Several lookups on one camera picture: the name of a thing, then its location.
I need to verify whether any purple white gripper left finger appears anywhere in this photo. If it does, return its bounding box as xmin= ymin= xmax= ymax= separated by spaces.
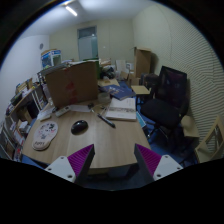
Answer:
xmin=46 ymin=144 xmax=95 ymax=183

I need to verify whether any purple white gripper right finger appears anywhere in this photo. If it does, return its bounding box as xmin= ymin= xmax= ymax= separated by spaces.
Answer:
xmin=134 ymin=144 xmax=182 ymax=181

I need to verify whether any black computer mouse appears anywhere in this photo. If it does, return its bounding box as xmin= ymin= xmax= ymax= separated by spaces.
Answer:
xmin=71 ymin=120 xmax=88 ymax=135

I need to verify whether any white patterned mouse pad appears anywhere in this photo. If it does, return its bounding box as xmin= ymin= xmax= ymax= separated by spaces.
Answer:
xmin=32 ymin=121 xmax=58 ymax=151

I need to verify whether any light wooden chair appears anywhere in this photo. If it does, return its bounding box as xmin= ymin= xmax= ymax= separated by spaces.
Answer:
xmin=194 ymin=115 xmax=224 ymax=163

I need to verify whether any white remote control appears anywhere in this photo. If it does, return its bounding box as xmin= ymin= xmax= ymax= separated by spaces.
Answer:
xmin=55 ymin=106 xmax=70 ymax=117

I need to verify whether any black marker pen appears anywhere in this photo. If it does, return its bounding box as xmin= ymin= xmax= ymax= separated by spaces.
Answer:
xmin=97 ymin=113 xmax=116 ymax=128

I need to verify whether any black office chair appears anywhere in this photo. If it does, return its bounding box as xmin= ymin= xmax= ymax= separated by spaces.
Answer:
xmin=139 ymin=65 xmax=188 ymax=141

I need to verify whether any white open book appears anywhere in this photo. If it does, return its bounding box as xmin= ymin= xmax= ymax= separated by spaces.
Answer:
xmin=106 ymin=98 xmax=136 ymax=121

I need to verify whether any small wooden stool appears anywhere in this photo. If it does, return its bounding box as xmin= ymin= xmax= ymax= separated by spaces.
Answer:
xmin=131 ymin=85 xmax=150 ymax=101

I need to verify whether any blue book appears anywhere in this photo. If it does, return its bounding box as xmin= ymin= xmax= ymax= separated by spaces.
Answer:
xmin=100 ymin=84 xmax=135 ymax=100

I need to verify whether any wooden bookshelf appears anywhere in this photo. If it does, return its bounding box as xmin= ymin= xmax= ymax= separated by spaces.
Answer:
xmin=0 ymin=84 xmax=46 ymax=161

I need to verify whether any large brown cardboard box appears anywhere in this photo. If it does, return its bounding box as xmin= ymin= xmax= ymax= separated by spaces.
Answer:
xmin=46 ymin=61 xmax=98 ymax=107

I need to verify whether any tall brown cardboard box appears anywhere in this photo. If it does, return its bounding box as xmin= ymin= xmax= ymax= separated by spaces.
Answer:
xmin=134 ymin=47 xmax=151 ymax=78

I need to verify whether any blue white carton box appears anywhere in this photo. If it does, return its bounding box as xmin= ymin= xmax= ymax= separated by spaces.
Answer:
xmin=41 ymin=50 xmax=61 ymax=69

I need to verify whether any grey door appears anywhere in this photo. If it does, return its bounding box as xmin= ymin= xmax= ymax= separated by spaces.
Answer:
xmin=78 ymin=26 xmax=98 ymax=60

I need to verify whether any ceiling light tube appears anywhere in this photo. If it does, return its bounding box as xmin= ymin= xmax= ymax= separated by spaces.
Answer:
xmin=65 ymin=6 xmax=78 ymax=17

